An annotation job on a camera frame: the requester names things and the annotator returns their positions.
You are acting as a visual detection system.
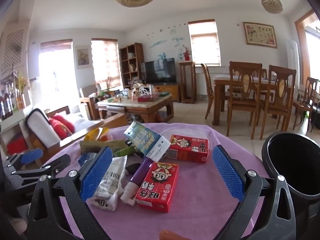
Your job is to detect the person's right hand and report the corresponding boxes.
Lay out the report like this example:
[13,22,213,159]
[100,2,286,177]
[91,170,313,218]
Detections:
[159,230,184,240]

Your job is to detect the wooden dining table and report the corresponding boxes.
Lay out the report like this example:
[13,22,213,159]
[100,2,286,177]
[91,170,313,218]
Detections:
[213,74,293,127]

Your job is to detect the white plastic barcode wrapper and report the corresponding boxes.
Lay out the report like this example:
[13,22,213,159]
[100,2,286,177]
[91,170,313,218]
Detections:
[87,155,128,212]

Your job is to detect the purple tube with white cap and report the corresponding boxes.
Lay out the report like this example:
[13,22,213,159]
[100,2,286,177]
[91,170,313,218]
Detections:
[121,156,153,205]

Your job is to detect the narrow window with blind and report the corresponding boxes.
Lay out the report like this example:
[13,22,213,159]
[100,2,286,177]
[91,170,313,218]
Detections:
[188,19,222,67]

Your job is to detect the clear glass plate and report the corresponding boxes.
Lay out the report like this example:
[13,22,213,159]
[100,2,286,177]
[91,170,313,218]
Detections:
[157,127,216,166]

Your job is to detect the blue and white carton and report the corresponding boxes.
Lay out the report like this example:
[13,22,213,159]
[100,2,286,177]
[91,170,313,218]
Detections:
[124,120,171,162]

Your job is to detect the purple cloth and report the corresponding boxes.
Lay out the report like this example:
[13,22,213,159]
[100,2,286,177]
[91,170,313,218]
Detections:
[57,122,269,240]

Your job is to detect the yellow wrapper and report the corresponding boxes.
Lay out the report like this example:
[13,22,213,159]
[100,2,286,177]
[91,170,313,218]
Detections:
[84,127,110,142]

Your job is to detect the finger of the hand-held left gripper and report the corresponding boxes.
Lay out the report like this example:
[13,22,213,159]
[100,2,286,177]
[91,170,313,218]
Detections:
[11,154,72,181]
[2,148,43,173]

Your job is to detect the tall wooden side stand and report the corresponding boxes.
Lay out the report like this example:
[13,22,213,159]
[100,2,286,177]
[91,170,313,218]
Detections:
[178,61,197,104]

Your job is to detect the large framed flower picture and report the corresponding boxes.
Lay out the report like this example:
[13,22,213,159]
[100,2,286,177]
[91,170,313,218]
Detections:
[242,21,278,49]

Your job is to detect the white display shelf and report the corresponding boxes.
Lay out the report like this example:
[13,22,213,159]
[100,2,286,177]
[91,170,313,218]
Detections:
[0,66,33,120]

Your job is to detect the wide window with pink blind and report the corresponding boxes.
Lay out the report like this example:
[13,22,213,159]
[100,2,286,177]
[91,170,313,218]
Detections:
[91,38,123,90]

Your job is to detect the bright balcony window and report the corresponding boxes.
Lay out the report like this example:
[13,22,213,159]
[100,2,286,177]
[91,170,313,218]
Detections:
[39,39,77,105]

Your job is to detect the olive green packet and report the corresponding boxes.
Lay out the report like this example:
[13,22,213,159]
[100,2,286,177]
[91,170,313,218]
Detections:
[79,139,128,156]

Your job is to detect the wooden dining chair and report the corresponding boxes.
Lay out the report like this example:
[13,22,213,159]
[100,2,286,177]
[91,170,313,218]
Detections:
[201,64,216,120]
[226,61,263,137]
[292,77,319,133]
[260,65,297,140]

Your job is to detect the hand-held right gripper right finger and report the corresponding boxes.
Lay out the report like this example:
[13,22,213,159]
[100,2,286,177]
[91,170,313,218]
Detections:
[212,144,297,240]

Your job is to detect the wooden coffee table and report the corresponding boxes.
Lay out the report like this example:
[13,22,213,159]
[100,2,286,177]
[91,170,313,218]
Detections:
[97,94,174,124]

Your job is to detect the red cartoon milk carton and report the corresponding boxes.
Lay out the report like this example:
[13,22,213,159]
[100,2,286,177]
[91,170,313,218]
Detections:
[135,162,179,213]
[167,134,209,164]

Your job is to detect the red cushion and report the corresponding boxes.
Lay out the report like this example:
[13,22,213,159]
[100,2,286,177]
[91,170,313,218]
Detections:
[53,114,75,133]
[49,117,73,140]

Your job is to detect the white standing air conditioner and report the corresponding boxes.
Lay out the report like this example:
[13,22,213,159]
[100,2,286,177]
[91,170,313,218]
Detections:
[285,40,300,85]

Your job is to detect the wooden bookshelf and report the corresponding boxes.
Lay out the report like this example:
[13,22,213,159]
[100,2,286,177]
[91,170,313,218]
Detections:
[119,42,145,90]

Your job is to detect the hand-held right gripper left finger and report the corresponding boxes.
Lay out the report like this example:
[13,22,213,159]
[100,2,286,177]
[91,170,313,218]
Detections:
[26,146,113,240]

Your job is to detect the small framed flower picture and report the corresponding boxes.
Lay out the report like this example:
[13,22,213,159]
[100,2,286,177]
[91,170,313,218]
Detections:
[75,45,91,69]

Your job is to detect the black television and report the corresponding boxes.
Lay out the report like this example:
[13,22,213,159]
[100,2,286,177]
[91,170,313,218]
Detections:
[140,58,176,85]

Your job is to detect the wooden television stand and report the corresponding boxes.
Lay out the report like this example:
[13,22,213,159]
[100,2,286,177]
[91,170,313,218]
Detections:
[150,84,182,103]

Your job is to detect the black bin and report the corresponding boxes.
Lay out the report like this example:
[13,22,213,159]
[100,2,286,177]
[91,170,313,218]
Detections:
[261,131,320,240]

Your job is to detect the wooden armchair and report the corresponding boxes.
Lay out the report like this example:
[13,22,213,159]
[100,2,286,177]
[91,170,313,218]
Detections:
[79,84,110,120]

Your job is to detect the wooden sofa with white cushions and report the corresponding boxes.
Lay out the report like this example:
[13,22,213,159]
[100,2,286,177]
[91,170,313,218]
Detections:
[0,105,128,160]

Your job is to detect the yellow flowers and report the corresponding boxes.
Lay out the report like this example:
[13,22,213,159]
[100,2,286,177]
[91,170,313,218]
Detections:
[16,72,28,93]

